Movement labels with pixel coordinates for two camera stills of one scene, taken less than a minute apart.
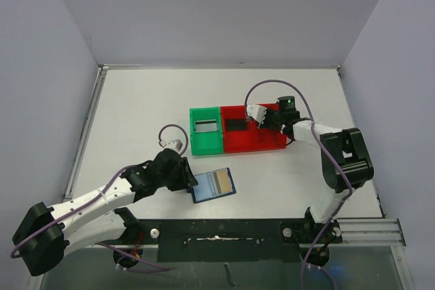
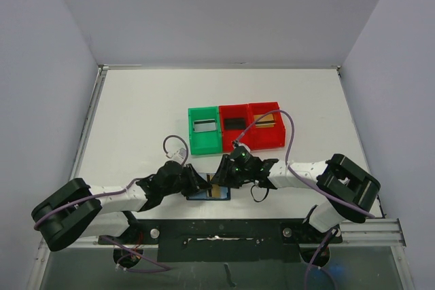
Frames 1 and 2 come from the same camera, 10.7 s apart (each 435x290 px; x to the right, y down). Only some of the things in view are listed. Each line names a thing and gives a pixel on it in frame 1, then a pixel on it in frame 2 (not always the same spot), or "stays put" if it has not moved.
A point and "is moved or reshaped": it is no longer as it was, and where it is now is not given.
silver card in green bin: [206, 126] stays put
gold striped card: [222, 181] is moved or reshaped
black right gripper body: [268, 123] -> [225, 170]
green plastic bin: [206, 142] stays put
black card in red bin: [236, 125] stays put
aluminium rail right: [372, 231] stays put
